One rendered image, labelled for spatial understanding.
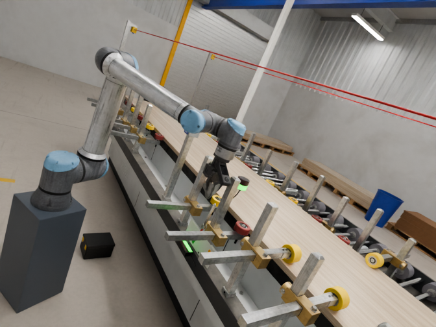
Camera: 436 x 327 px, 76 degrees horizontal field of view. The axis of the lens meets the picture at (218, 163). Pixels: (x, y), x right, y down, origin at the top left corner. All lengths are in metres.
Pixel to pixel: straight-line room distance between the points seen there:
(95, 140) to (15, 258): 0.74
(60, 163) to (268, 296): 1.17
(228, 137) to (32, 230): 1.05
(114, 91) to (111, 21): 7.26
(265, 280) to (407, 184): 7.38
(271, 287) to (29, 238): 1.19
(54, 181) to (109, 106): 0.45
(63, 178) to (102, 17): 7.40
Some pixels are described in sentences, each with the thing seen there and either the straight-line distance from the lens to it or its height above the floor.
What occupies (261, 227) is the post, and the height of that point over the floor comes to 1.06.
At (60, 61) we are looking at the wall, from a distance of 8.76.
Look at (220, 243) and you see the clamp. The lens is 1.34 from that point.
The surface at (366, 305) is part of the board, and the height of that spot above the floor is 0.90.
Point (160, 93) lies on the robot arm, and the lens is 1.19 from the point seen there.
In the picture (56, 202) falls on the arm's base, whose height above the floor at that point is 0.65.
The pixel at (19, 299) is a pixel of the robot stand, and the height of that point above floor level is 0.10.
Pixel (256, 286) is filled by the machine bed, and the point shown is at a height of 0.69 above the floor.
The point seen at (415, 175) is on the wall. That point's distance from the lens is 8.55.
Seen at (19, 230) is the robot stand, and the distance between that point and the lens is 1.76.
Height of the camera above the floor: 1.51
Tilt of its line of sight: 16 degrees down
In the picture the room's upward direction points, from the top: 23 degrees clockwise
